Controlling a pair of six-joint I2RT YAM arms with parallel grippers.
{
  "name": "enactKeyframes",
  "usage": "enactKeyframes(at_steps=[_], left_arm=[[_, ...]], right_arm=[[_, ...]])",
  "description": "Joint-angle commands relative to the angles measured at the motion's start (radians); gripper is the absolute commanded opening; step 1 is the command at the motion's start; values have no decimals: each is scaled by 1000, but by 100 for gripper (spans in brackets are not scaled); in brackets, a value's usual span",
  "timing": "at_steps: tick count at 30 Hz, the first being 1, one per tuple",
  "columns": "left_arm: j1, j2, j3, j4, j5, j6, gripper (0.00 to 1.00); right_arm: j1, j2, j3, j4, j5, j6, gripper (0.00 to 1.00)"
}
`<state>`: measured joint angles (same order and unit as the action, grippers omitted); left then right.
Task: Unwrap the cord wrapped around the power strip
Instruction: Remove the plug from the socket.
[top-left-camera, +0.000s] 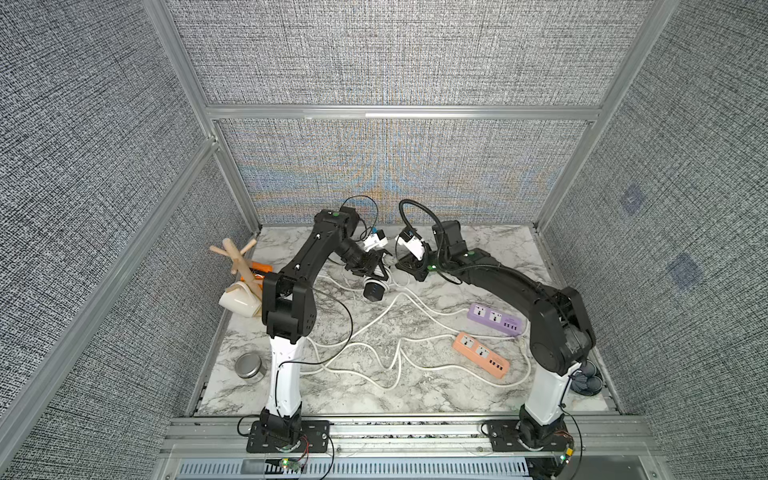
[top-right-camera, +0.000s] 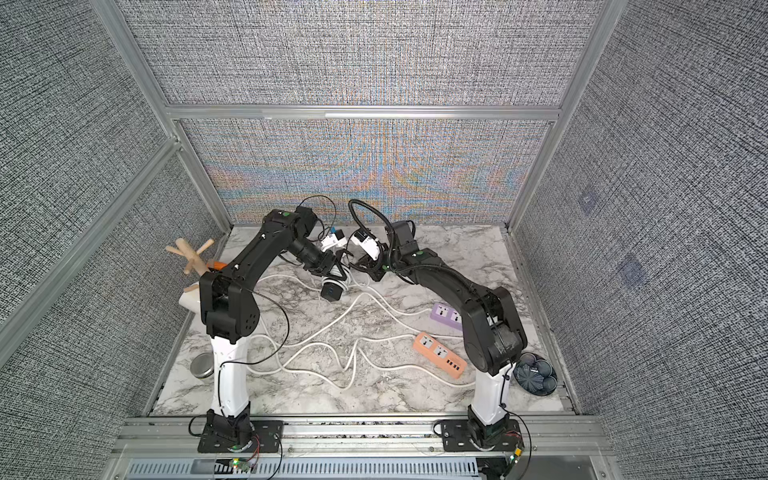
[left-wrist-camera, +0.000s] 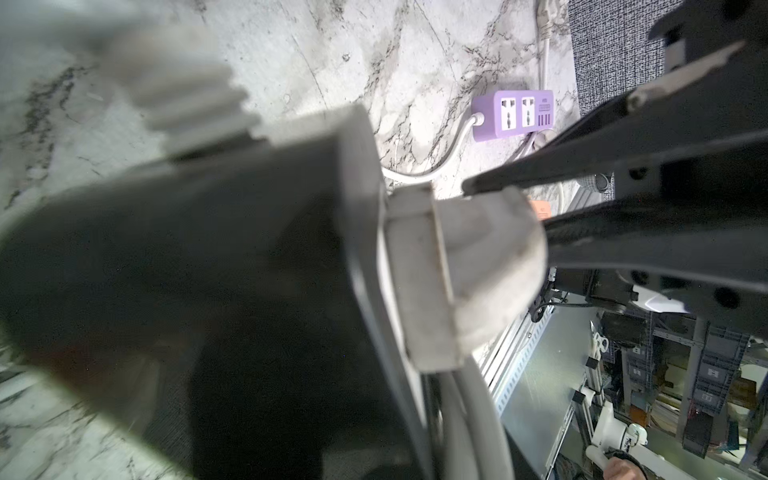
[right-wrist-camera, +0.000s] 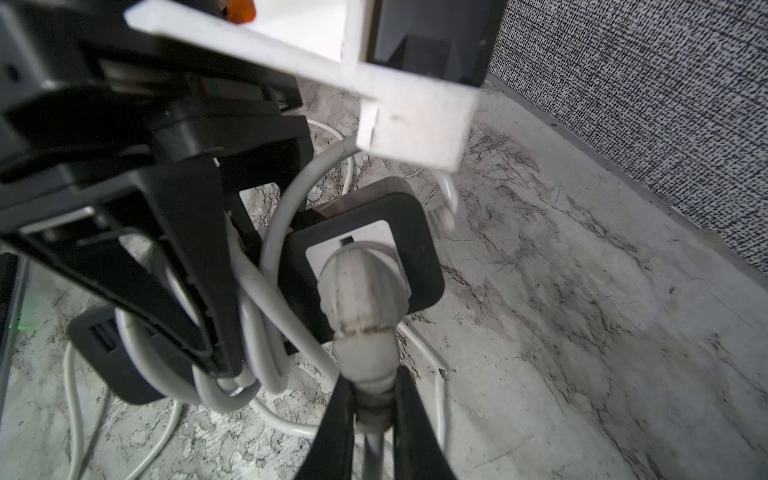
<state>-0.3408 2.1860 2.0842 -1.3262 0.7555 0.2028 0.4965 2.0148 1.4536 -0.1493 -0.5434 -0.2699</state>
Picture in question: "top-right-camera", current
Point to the black and white power strip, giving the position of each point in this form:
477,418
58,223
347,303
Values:
336,283

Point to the aluminium front rail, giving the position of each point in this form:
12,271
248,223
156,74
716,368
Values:
409,435

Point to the dark blue bowl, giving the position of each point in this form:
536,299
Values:
535,374

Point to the metal tin can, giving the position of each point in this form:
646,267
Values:
202,366

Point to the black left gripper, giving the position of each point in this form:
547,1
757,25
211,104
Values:
327,263

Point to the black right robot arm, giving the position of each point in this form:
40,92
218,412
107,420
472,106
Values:
493,335

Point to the cream ceramic mug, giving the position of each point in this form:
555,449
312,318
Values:
190,299

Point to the wooden mug tree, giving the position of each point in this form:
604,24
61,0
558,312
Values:
193,256

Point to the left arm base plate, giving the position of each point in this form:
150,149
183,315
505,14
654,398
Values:
240,437

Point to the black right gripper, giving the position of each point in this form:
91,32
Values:
372,267

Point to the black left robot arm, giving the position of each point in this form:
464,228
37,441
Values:
231,314

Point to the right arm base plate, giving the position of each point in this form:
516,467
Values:
480,437

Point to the pink power strip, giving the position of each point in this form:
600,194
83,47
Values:
439,355

